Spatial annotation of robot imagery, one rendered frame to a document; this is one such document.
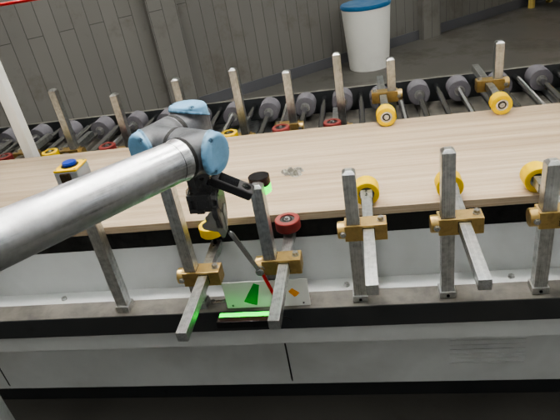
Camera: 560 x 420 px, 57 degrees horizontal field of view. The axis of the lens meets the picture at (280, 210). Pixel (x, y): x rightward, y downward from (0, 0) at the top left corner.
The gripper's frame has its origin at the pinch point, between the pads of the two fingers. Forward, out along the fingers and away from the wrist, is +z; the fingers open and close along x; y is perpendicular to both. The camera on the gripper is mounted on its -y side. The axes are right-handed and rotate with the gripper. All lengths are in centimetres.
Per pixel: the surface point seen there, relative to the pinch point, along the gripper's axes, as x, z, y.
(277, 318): 17.8, 15.1, -14.0
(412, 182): -41, 11, -53
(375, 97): -114, 5, -45
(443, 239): -6, 10, -58
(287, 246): -14.1, 15.1, -13.2
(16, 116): -103, -7, 122
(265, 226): -6.1, 2.5, -9.6
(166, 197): -6.1, -9.0, 16.6
